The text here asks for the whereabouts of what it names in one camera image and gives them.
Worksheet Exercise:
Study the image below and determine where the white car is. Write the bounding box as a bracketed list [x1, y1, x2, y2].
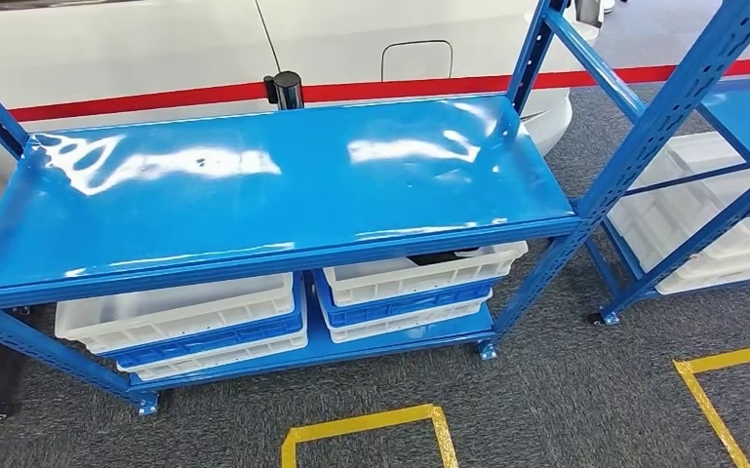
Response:
[0, 0, 609, 237]

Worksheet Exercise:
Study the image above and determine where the yellow floor tape square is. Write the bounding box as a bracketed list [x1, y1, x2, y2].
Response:
[672, 340, 750, 468]

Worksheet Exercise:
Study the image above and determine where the black barrier post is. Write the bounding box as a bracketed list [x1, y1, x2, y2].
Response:
[262, 70, 304, 111]

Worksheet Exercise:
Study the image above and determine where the black curved plastic trim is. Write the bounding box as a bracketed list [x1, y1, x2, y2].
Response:
[407, 248, 479, 267]

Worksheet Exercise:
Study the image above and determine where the blue plastic bin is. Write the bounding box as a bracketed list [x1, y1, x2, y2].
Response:
[99, 277, 304, 371]
[312, 271, 495, 330]

